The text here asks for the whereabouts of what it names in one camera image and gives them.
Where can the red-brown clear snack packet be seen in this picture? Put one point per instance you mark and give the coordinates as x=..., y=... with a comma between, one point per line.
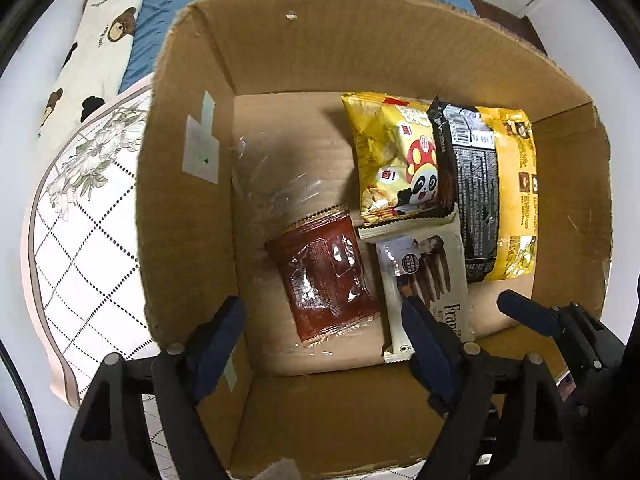
x=320, y=280

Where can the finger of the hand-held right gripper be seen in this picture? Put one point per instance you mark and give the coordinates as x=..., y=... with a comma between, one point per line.
x=525, y=312

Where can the black and yellow snack packet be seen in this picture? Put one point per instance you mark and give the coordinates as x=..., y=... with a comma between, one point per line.
x=480, y=185

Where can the white chocolate biscuit packet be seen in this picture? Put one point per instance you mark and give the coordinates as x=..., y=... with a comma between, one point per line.
x=425, y=265

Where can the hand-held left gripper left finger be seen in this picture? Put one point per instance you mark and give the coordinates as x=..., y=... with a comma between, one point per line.
x=220, y=345

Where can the yellow panda snack packet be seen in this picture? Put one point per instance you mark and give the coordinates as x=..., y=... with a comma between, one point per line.
x=390, y=160

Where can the bear print pillow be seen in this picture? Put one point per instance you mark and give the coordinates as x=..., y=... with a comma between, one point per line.
x=90, y=45

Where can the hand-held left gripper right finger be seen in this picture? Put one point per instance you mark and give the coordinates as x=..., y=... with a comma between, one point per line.
x=425, y=345

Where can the brown cardboard box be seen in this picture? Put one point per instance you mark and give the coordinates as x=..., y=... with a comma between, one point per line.
x=300, y=50

